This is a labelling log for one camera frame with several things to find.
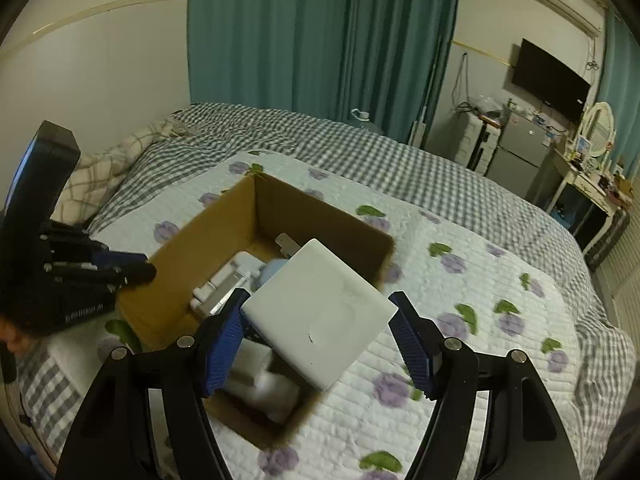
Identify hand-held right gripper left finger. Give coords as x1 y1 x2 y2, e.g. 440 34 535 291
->
55 287 251 480

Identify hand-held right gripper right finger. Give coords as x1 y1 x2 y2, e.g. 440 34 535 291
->
387 290 583 480

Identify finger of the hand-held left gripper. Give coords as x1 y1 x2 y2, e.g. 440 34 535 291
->
99 264 158 289
91 251 151 269

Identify brown cardboard box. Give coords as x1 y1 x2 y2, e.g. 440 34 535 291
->
116 172 396 451

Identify white power adapter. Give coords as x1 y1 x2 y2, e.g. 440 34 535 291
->
241 232 400 392

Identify person's left hand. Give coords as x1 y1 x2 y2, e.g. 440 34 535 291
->
0 316 32 357

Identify white silver device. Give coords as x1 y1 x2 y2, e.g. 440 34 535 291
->
189 251 268 317

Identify white plastic bottle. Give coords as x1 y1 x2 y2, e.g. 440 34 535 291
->
227 337 303 423

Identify white floral quilt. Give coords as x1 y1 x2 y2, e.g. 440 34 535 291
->
47 151 588 480

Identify beige plaid blanket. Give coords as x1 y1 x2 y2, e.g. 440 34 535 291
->
52 119 174 224

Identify pale blue object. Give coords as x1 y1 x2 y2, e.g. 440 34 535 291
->
257 258 290 291

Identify grey checked duvet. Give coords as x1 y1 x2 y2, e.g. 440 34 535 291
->
20 102 638 480

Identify white suitcase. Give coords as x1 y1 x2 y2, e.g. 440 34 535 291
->
454 110 501 175

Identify silver fridge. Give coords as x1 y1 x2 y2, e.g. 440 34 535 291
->
486 110 557 197

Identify white louvred wardrobe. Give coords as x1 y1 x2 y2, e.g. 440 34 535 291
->
597 230 640 341

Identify dark suitcase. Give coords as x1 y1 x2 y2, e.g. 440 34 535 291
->
584 209 632 272

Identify white dressing table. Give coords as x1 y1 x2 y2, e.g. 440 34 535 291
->
544 149 632 257

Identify clear plastic bag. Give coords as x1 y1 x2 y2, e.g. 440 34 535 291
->
469 94 502 117

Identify white oval mirror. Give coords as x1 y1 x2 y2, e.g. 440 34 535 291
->
579 101 616 159

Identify teal window curtain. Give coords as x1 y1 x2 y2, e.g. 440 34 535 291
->
594 5 640 178

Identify hanging wall cables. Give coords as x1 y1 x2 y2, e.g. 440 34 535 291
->
450 52 473 113

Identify black wall television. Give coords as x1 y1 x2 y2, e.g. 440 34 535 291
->
511 38 592 124

